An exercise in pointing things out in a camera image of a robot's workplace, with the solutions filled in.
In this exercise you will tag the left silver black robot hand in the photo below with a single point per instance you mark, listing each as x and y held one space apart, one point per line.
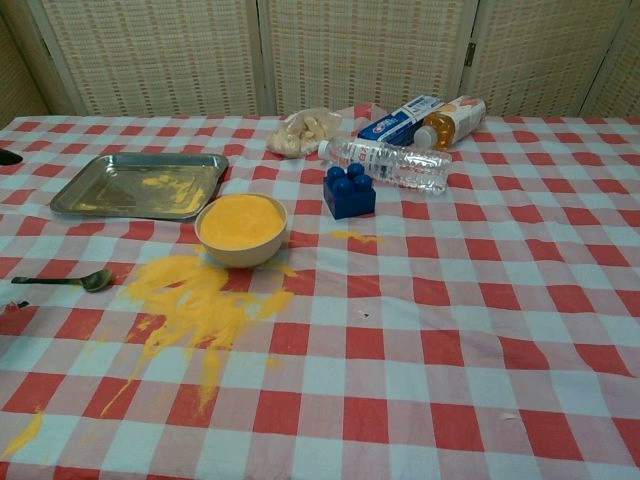
9 157

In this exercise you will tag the black spoon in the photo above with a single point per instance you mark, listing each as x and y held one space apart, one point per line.
95 281

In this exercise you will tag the metal tray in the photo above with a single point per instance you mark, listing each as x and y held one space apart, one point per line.
125 190

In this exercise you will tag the yellow bowl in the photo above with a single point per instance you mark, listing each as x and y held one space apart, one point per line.
240 227

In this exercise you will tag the large spilled yellow powder pile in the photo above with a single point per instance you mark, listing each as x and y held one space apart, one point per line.
195 305

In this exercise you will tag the clear bag of snacks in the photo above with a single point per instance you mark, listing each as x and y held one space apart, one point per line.
300 132

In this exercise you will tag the blue building block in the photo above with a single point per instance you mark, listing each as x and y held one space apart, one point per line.
350 197

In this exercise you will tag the woven folding screen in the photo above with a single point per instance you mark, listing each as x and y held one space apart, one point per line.
350 55

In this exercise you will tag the small yellow powder patch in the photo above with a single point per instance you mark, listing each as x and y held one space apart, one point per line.
362 238

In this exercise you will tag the blue white toothpaste box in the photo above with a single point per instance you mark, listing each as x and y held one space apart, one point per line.
395 122

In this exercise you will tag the clear plastic water bottle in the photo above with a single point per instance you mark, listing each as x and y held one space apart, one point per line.
400 165

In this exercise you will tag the orange drink bottle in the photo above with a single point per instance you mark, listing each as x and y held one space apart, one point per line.
450 125

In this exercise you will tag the red white checkered tablecloth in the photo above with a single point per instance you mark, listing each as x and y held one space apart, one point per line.
425 325

